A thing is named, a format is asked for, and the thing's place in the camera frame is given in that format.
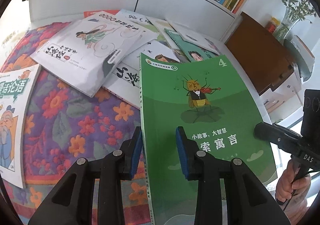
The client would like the green fable book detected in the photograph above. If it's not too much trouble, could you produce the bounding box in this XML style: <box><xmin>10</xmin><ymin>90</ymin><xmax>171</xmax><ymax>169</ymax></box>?
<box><xmin>140</xmin><ymin>55</ymin><xmax>277</xmax><ymax>224</ymax></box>

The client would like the person's right hand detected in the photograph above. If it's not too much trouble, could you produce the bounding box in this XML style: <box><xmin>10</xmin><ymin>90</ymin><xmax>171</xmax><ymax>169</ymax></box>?
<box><xmin>275</xmin><ymin>160</ymin><xmax>311</xmax><ymax>203</ymax></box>

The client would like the floral woven table cloth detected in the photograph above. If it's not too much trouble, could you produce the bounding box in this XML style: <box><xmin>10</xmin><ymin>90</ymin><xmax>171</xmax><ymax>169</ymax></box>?
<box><xmin>1</xmin><ymin>23</ymin><xmax>151</xmax><ymax>224</ymax></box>

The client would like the brown wooden cabinet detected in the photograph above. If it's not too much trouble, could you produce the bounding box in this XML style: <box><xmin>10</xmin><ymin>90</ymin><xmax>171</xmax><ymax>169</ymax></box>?
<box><xmin>225</xmin><ymin>12</ymin><xmax>296</xmax><ymax>95</ymax></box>

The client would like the white calligraphy book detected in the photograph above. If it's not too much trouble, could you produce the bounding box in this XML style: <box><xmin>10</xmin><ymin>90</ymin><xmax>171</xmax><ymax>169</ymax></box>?
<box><xmin>101</xmin><ymin>9</ymin><xmax>181</xmax><ymax>111</ymax></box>

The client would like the teal poetry book with girl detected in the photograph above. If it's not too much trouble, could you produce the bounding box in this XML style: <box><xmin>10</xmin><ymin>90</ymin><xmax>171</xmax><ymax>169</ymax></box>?
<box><xmin>164</xmin><ymin>28</ymin><xmax>219</xmax><ymax>62</ymax></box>

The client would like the white book with ink lady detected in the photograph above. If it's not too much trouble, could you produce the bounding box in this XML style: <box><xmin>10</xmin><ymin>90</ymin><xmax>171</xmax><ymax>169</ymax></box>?
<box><xmin>31</xmin><ymin>12</ymin><xmax>157</xmax><ymax>98</ymax></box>

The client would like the cartoon Confucius book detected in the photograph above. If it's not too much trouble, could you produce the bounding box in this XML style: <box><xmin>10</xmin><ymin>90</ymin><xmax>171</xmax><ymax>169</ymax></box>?
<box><xmin>1</xmin><ymin>64</ymin><xmax>41</xmax><ymax>189</ymax></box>

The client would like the vase with green plant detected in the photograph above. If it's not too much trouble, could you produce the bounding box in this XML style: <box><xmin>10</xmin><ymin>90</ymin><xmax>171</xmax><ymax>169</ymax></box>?
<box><xmin>273</xmin><ymin>0</ymin><xmax>317</xmax><ymax>44</ymax></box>

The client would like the white book with barcode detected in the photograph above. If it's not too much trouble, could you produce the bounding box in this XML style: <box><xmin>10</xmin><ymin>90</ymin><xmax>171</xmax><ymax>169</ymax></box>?
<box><xmin>166</xmin><ymin>20</ymin><xmax>221</xmax><ymax>55</ymax></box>

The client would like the red and white book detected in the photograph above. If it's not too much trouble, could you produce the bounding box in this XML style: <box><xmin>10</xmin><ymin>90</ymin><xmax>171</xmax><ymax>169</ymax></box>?
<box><xmin>84</xmin><ymin>10</ymin><xmax>119</xmax><ymax>18</ymax></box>

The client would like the black right camera box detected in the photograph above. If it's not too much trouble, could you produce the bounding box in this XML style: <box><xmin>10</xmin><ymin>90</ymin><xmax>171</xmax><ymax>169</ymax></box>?
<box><xmin>301</xmin><ymin>89</ymin><xmax>319</xmax><ymax>140</ymax></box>

